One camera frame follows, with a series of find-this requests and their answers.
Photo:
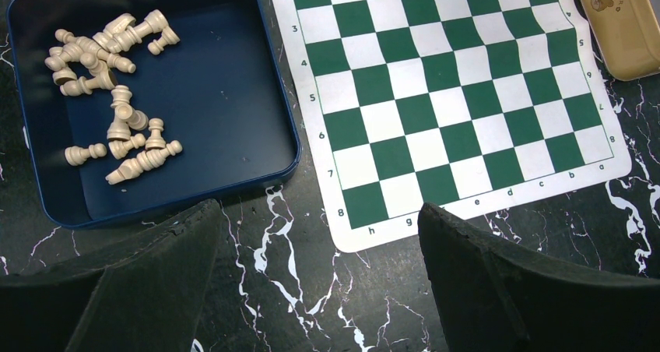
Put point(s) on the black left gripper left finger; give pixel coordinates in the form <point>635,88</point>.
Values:
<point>144,293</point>

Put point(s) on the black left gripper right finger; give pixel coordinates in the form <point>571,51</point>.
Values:
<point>494,295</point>

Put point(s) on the green white chess board mat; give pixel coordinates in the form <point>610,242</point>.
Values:
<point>472,105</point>

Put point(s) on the blue square tray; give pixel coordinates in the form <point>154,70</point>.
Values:
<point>218,91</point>

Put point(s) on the cream queen piece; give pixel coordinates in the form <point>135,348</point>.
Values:
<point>154,22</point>

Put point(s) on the cream knight piece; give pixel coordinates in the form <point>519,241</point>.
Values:
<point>115,26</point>

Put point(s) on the beige rectangular tin tray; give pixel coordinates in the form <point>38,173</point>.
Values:
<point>627,33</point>

